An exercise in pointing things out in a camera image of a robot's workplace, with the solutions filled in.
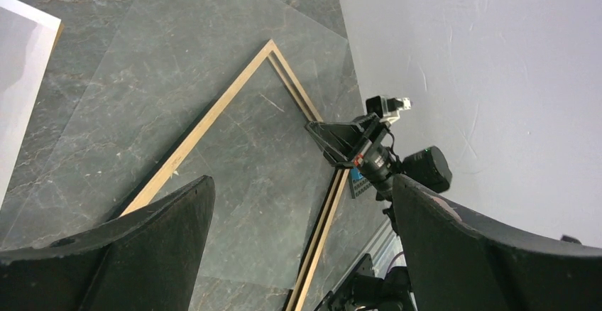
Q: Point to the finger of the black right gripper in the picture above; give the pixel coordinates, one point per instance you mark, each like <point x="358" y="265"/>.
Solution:
<point x="344" y="144"/>

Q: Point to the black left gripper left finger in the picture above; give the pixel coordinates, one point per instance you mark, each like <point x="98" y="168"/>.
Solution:
<point x="146" y="260"/>

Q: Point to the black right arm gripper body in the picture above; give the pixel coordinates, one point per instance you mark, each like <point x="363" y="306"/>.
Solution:
<point x="378" y="163"/>

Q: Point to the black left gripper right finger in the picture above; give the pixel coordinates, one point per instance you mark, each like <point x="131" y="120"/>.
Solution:
<point x="459" y="259"/>

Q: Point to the light wooden picture frame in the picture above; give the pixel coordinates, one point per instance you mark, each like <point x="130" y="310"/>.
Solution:
<point x="276" y="196"/>

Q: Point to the clear acrylic sheet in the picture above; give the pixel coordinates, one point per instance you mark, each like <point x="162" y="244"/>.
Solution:
<point x="129" y="79"/>

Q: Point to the landscape photo print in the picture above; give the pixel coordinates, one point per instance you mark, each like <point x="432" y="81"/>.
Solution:
<point x="27" y="36"/>

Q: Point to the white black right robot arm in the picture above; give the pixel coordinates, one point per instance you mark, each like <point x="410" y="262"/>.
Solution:
<point x="423" y="167"/>

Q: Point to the blue brick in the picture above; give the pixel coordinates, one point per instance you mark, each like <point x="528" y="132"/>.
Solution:
<point x="355" y="174"/>

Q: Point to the dark grey brick baseplate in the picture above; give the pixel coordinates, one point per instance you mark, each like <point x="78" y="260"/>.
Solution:
<point x="358" y="187"/>

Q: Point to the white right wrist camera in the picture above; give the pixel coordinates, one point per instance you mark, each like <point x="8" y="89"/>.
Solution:
<point x="387" y="109"/>

